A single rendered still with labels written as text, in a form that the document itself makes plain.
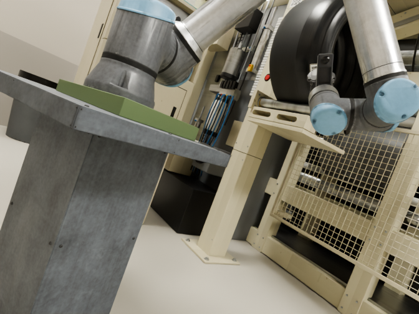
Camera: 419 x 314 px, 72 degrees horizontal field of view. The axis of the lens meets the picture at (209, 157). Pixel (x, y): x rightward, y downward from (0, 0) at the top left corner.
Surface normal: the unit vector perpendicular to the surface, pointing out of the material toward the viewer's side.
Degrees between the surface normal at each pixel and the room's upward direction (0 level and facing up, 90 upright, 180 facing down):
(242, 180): 90
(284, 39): 96
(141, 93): 68
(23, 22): 90
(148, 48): 88
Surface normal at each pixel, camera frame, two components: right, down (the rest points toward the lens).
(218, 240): 0.55, 0.25
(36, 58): 0.77, 0.32
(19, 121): -0.06, 0.12
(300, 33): -0.78, -0.21
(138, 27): 0.22, 0.11
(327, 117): -0.31, 0.58
